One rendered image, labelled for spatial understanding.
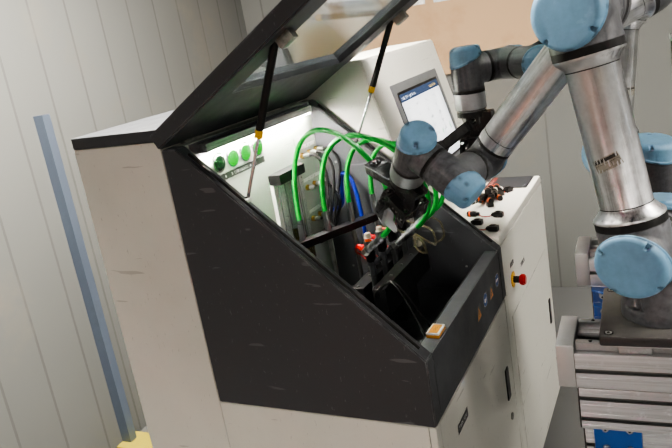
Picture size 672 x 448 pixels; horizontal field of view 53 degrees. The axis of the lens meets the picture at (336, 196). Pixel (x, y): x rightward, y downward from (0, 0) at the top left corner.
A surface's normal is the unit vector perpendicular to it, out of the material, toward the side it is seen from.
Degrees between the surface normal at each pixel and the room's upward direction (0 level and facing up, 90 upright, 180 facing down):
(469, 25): 90
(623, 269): 98
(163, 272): 90
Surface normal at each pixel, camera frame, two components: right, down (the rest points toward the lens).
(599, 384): -0.39, 0.29
